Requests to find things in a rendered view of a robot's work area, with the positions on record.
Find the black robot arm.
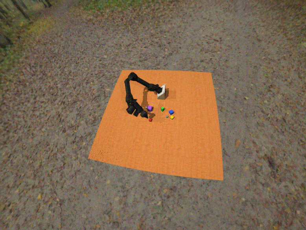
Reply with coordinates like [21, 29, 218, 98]
[124, 72, 163, 117]

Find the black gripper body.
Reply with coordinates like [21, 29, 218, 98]
[135, 105, 147, 117]

